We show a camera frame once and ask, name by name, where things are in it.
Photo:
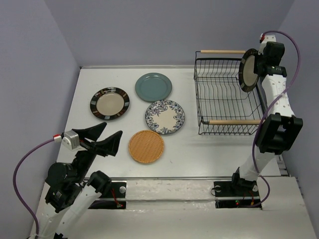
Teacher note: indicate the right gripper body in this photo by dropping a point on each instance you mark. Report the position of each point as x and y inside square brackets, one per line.
[264, 59]

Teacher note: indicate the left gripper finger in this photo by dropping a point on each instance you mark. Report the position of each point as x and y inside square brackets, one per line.
[115, 139]
[91, 133]

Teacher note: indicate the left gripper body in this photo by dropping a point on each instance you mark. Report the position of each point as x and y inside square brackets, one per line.
[89, 146]

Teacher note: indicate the large black striped plate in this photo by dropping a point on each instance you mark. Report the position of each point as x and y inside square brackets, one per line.
[246, 76]

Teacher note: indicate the small black striped plate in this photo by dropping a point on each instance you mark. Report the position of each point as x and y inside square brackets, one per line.
[109, 103]

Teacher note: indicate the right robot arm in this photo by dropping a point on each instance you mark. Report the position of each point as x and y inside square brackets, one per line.
[279, 127]

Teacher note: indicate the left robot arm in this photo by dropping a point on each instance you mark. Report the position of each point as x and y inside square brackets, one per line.
[68, 196]

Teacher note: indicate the woven bamboo plate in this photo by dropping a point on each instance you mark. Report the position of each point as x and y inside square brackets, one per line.
[146, 146]

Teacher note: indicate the blue floral plate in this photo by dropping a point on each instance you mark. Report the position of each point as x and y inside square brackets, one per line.
[165, 116]

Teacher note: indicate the teal plate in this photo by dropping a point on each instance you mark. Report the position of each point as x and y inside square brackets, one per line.
[152, 87]

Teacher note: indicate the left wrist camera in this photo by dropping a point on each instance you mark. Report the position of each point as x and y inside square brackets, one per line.
[70, 139]

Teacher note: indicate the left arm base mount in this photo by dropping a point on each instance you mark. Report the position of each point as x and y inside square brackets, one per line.
[113, 199]

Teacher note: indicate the black wire dish rack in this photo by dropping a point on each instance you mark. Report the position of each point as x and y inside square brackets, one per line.
[222, 107]

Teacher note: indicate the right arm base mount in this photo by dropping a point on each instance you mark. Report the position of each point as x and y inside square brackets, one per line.
[228, 196]

